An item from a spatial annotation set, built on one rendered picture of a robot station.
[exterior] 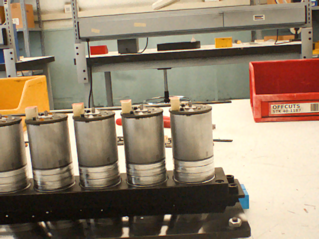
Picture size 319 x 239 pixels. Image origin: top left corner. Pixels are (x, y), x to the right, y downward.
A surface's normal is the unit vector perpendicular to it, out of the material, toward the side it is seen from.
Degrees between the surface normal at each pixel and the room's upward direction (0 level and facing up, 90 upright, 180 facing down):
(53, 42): 90
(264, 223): 0
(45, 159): 90
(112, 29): 90
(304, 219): 0
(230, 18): 90
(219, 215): 0
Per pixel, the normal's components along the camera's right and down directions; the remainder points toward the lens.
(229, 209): -0.07, -0.98
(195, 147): 0.02, 0.19
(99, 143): 0.28, 0.17
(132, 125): -0.48, 0.20
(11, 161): 0.58, 0.11
